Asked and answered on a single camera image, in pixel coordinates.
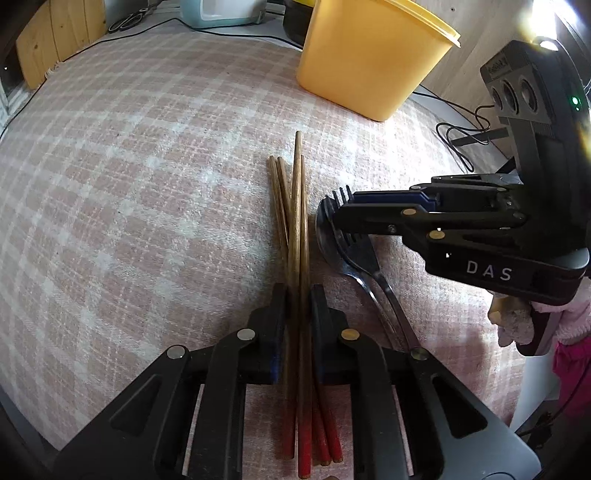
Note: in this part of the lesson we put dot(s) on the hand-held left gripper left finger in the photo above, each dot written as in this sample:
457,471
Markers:
270,332

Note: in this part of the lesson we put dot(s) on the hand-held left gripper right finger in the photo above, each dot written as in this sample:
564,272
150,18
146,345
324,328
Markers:
323,341

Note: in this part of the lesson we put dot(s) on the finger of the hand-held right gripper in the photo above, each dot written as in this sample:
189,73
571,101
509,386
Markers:
392,198
369,219

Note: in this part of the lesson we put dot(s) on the metal fork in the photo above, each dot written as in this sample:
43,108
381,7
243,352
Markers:
358,242

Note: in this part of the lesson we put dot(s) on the metal spoon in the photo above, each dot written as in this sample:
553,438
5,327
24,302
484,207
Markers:
325,235

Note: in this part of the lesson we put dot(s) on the wooden chopstick red end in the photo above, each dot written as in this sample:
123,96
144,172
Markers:
297,152
304,230
282,194

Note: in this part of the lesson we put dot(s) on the pair of wooden chopsticks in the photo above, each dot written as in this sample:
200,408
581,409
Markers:
275,194

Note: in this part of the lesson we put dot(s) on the yellow plastic container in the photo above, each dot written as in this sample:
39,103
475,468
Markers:
369,60

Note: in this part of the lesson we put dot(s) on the person's right forearm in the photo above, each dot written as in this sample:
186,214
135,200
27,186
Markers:
577,318

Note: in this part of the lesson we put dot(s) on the person's right hand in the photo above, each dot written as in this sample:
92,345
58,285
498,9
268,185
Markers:
510,325

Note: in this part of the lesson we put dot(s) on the black tripod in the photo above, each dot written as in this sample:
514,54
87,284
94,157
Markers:
480,137

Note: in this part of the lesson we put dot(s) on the light wood panel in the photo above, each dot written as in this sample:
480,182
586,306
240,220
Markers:
471,41

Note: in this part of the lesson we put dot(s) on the black pot with yellow lid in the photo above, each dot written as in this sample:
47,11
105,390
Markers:
295,23

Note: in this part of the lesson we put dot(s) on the black scissors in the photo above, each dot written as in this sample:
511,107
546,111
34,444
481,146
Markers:
129,19

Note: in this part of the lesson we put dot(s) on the pine wood board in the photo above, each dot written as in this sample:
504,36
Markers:
55,41

